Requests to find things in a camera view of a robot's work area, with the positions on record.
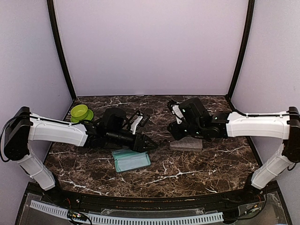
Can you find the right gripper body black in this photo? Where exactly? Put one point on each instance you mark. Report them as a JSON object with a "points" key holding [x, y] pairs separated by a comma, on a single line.
{"points": [[178, 134]]}

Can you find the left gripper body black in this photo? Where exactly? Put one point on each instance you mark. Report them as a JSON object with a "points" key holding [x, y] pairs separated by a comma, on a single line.
{"points": [[133, 146]]}

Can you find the brown sunglasses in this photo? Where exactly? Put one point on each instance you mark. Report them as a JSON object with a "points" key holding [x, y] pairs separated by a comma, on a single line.
{"points": [[165, 141]]}

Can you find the beige glasses case teal lining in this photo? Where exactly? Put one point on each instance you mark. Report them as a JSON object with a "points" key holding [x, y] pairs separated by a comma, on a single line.
{"points": [[187, 144]]}

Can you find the light blue cloth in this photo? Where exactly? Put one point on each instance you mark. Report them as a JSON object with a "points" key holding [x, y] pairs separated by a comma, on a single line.
{"points": [[129, 163]]}

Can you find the blue-grey glasses case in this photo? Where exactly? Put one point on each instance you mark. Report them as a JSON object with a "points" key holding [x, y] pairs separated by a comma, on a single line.
{"points": [[118, 154]]}

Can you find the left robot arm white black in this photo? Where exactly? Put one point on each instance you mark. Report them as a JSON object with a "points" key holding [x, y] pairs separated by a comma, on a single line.
{"points": [[114, 127]]}

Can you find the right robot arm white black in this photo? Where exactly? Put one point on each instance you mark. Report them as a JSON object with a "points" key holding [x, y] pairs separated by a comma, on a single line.
{"points": [[194, 120]]}

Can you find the green plate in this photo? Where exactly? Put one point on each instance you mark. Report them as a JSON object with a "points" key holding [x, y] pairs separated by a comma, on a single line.
{"points": [[87, 116]]}

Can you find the green bowl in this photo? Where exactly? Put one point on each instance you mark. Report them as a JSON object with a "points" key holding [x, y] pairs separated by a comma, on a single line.
{"points": [[79, 112]]}

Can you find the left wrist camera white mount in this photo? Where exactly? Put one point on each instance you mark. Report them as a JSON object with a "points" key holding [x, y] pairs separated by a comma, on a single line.
{"points": [[140, 121]]}

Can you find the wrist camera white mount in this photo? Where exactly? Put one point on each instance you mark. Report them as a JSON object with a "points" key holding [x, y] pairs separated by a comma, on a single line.
{"points": [[140, 121], [173, 106]]}

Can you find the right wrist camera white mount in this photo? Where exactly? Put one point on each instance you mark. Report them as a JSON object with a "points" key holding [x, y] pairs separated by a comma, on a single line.
{"points": [[173, 106]]}

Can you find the black front rail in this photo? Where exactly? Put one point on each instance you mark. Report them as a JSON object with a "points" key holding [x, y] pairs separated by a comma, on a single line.
{"points": [[222, 201]]}

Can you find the white slotted cable duct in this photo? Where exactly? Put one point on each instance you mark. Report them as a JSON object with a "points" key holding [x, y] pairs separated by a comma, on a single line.
{"points": [[79, 218]]}

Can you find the left black frame post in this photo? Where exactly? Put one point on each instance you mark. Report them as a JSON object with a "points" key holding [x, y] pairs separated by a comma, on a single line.
{"points": [[59, 48]]}

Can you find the black frame post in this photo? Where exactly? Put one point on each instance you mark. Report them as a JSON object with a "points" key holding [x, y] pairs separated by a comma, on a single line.
{"points": [[242, 50], [59, 48]]}

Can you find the right black frame post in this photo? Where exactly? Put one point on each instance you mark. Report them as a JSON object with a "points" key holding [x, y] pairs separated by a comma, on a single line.
{"points": [[242, 50]]}

